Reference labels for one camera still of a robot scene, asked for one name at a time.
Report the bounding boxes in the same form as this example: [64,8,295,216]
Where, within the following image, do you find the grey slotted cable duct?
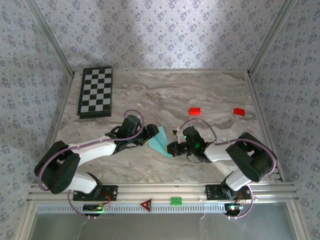
[36,202,247,214]

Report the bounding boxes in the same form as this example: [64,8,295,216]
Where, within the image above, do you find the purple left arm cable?
[37,109,146,220]

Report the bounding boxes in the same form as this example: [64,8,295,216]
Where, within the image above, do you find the small circuit board red green lights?
[224,203,245,216]

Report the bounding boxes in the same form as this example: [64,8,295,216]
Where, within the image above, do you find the red and black triangle marker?
[139,198,153,214]

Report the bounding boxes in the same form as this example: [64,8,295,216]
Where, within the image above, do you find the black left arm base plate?
[72,184,118,202]

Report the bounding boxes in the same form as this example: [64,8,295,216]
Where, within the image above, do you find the aluminium corner post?
[24,0,76,77]
[247,0,298,77]

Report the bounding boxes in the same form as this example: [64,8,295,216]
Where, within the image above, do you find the light blue cloth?
[148,126,174,160]

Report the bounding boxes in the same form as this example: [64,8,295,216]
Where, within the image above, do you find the small circuit board green light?
[83,203,111,213]

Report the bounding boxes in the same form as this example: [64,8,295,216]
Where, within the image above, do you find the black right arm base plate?
[205,184,252,201]

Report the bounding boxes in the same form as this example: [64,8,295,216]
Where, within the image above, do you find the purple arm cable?
[178,118,278,221]
[37,109,146,220]

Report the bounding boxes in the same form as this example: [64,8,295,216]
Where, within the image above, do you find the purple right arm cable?
[178,118,278,221]

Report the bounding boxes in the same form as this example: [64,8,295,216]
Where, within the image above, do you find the black and grey chessboard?
[76,66,114,120]

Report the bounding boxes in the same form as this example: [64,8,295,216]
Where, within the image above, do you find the aluminium side rail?
[38,74,76,183]
[246,74,286,182]

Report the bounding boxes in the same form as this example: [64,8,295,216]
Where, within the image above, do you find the aluminium front frame rail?
[26,182,298,203]

